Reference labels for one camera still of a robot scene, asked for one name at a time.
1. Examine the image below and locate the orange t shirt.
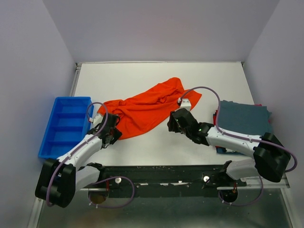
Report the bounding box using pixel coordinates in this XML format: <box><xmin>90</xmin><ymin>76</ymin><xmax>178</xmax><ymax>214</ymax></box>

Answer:
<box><xmin>97</xmin><ymin>77</ymin><xmax>187</xmax><ymax>140</ymax></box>

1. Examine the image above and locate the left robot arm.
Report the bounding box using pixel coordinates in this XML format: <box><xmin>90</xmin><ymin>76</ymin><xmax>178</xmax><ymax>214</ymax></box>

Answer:
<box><xmin>35</xmin><ymin>114</ymin><xmax>122</xmax><ymax>208</ymax></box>

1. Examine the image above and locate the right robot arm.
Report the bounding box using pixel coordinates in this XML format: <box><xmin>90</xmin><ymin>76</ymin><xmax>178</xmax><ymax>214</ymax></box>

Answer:
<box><xmin>167</xmin><ymin>108</ymin><xmax>291</xmax><ymax>186</ymax></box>

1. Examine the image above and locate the folded red t shirt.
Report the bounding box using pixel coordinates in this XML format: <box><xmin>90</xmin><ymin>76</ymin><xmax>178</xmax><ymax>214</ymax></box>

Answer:
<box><xmin>213</xmin><ymin>110</ymin><xmax>218</xmax><ymax>125</ymax></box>

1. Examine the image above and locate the blue plastic bin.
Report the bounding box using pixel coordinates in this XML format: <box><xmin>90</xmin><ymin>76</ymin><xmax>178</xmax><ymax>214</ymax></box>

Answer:
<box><xmin>38</xmin><ymin>96</ymin><xmax>94</xmax><ymax>159</ymax></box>

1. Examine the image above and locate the folded teal t shirt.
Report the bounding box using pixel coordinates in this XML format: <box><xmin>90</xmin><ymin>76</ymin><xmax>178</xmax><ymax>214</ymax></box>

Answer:
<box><xmin>218</xmin><ymin>100</ymin><xmax>273</xmax><ymax>136</ymax></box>

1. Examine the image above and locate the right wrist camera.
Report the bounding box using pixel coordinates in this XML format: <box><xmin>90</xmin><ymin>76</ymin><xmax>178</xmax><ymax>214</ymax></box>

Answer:
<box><xmin>177</xmin><ymin>98</ymin><xmax>191</xmax><ymax>111</ymax></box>

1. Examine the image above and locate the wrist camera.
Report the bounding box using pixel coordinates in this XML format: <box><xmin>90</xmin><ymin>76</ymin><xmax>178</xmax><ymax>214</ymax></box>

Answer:
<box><xmin>177</xmin><ymin>98</ymin><xmax>191</xmax><ymax>111</ymax></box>
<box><xmin>89</xmin><ymin>113</ymin><xmax>103</xmax><ymax>125</ymax></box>

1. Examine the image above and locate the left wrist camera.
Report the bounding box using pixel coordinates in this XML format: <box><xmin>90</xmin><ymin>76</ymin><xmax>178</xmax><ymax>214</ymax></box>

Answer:
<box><xmin>89</xmin><ymin>113</ymin><xmax>103</xmax><ymax>125</ymax></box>

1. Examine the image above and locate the black mounting base rail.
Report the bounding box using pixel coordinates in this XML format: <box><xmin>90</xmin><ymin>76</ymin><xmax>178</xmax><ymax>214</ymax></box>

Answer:
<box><xmin>78</xmin><ymin>163</ymin><xmax>245</xmax><ymax>198</ymax></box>

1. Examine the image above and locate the aluminium frame rail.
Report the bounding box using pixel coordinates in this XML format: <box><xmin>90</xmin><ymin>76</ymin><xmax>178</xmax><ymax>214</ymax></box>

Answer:
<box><xmin>26</xmin><ymin>62</ymin><xmax>83</xmax><ymax>228</ymax></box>

